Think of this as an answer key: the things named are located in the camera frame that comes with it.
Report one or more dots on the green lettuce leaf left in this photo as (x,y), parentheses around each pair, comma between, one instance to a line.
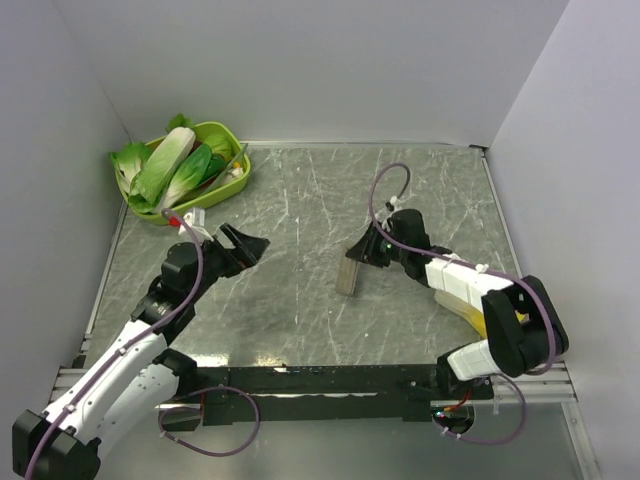
(128,162)

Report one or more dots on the beige remote control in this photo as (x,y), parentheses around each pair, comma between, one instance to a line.
(346,276)

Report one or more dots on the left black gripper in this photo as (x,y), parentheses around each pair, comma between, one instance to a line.
(248,248)

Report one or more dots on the long white green cabbage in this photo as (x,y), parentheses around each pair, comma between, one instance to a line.
(162,164)

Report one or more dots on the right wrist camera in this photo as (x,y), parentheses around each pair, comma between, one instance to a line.
(393,205)

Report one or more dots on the green bok choy right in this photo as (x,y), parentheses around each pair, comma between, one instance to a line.
(186,179)

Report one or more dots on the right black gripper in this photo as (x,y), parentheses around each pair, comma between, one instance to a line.
(366,248)

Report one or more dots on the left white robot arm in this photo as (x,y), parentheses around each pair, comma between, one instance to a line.
(139,370)

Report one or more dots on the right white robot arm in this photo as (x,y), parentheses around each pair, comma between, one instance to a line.
(523,329)

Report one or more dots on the green plastic basket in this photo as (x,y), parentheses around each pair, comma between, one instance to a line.
(227,173)

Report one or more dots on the yellow napa cabbage toy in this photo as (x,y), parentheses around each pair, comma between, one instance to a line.
(467,312)

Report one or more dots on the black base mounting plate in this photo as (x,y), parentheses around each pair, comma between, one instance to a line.
(226,395)

